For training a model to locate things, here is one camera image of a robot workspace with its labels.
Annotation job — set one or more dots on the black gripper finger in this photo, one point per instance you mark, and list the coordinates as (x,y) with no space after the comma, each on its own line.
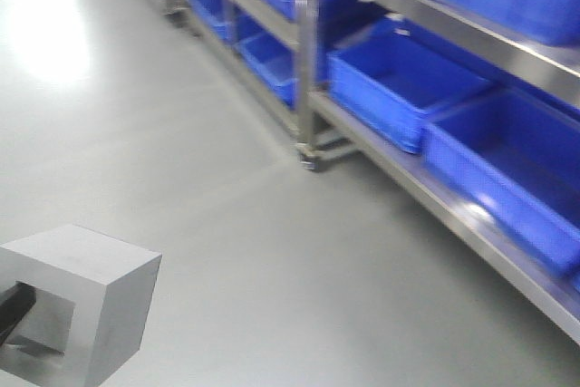
(16,302)

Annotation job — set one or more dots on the gray hollow cube base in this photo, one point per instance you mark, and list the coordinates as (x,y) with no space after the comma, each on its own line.
(93,295)

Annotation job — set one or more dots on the distant steel rack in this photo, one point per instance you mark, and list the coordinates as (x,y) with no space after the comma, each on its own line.
(550,69)

